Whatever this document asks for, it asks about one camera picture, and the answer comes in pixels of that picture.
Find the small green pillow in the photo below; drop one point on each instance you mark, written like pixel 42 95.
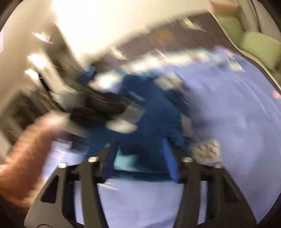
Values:
pixel 230 27

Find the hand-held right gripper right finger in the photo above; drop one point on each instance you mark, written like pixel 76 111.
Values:
pixel 172 163

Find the navy star print fleece garment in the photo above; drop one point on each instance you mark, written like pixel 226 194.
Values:
pixel 153 114

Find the pink pillow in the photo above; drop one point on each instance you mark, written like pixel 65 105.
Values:
pixel 224 6

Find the purple deer print bed cover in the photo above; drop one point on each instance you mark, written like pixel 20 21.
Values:
pixel 158 36

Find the large green pillow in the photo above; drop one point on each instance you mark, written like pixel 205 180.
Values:
pixel 261 47

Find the lavender printed blanket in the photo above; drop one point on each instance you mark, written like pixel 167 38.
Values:
pixel 230 131

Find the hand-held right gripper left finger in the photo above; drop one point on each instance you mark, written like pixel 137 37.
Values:
pixel 109 162

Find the person's left forearm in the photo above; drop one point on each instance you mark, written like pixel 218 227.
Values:
pixel 28 157

